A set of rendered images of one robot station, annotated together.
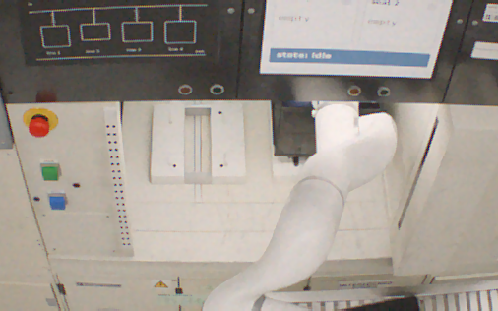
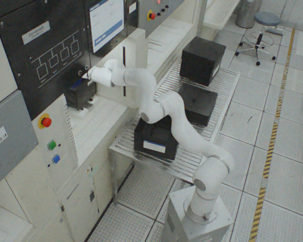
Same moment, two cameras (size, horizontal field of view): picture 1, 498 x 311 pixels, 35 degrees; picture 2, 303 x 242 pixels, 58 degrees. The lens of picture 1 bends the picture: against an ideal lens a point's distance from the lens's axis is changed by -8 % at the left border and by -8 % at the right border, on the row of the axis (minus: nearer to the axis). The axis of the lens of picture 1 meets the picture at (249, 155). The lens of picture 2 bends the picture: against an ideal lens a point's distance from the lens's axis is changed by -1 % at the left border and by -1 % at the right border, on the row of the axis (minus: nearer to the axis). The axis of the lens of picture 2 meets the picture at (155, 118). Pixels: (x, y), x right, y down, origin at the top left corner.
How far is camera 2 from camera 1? 89 cm
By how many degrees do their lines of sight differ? 41
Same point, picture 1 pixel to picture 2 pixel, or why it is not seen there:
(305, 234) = (148, 72)
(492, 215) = not seen: hidden behind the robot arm
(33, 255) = (52, 199)
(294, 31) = (97, 29)
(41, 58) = (40, 85)
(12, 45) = (28, 85)
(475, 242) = not seen: hidden behind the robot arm
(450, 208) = not seen: hidden behind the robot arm
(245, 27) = (88, 35)
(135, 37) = (64, 57)
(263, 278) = (151, 90)
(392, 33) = (114, 16)
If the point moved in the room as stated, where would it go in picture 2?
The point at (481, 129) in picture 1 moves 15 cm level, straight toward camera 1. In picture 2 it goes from (140, 35) to (155, 47)
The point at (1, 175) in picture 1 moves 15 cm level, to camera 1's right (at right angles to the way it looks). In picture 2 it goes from (36, 164) to (61, 141)
